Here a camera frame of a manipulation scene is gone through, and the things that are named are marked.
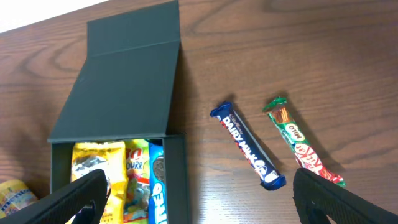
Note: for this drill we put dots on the Haribo gummy candy bag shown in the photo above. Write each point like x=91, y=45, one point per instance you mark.
x=138, y=188

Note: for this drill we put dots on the green red KitKat Milo bar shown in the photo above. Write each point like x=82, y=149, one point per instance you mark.
x=305, y=155

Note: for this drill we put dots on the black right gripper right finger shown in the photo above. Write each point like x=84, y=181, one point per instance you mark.
x=318, y=200

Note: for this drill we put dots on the dark green open box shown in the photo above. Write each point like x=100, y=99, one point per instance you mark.
x=124, y=91

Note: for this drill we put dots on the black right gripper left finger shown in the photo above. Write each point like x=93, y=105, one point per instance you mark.
x=84, y=200

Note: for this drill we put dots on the purple Dairy Milk bar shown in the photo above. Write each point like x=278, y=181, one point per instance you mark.
x=270, y=177

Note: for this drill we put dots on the yellow Hacks candy bag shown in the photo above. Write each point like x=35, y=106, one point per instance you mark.
x=111, y=158

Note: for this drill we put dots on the yellow Mentos gum bottle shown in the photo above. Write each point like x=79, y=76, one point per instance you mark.
x=15, y=196

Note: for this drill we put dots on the blue Oreo cookie pack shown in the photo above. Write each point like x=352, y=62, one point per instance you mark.
x=158, y=197

